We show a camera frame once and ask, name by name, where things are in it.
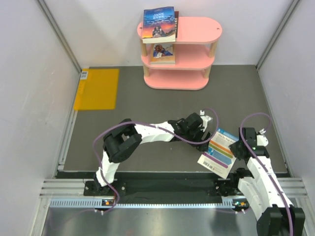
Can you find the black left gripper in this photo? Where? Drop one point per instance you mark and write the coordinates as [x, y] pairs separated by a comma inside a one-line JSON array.
[[201, 133]]

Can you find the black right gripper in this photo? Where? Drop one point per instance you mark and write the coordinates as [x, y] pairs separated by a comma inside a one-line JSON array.
[[233, 148]]

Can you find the white colourful back-cover book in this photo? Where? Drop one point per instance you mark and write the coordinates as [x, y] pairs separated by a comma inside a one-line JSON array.
[[219, 158]]

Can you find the orange Othello book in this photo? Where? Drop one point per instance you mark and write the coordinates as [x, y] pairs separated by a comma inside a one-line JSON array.
[[162, 52]]

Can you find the blue Jane Eyre book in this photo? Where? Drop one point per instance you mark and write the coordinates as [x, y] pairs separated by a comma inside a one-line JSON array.
[[159, 25]]

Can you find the dark red book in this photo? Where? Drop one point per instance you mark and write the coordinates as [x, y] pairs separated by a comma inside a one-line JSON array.
[[176, 19]]

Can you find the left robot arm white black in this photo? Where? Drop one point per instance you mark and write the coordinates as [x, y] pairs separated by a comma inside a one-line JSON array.
[[120, 142]]

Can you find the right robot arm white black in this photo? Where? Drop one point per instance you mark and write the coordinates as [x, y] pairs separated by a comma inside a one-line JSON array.
[[275, 213]]

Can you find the pink three-tier shelf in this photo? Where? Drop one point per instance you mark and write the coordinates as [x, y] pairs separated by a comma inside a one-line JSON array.
[[195, 49]]

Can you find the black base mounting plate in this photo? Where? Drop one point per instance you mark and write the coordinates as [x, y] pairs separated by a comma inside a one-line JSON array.
[[167, 186]]

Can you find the yellow plastic file folder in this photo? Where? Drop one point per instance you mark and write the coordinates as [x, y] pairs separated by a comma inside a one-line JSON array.
[[97, 90]]

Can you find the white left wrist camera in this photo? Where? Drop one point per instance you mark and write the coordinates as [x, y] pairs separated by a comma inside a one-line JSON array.
[[205, 117]]

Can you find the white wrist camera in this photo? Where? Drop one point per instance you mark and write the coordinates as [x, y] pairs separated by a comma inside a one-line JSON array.
[[261, 138], [205, 117]]

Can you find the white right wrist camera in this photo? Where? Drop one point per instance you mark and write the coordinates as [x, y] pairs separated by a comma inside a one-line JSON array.
[[261, 138]]

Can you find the aluminium frame rail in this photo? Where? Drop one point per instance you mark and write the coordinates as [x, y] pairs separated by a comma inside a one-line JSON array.
[[78, 193]]

